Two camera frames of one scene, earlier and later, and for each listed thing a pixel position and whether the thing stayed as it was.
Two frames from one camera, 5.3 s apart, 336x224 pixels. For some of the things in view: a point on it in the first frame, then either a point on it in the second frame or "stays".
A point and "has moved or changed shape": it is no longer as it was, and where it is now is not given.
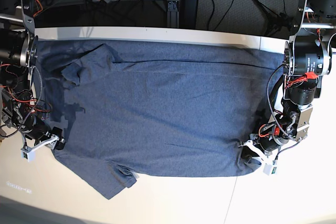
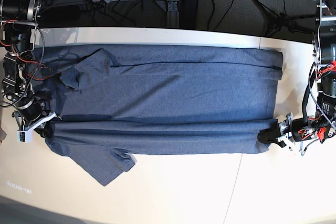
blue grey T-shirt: x=139 y=109 has moved or changed shape
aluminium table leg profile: x=172 y=14 stays
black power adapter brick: x=188 y=10 stays
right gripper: x=272 y=137 → x=304 y=128
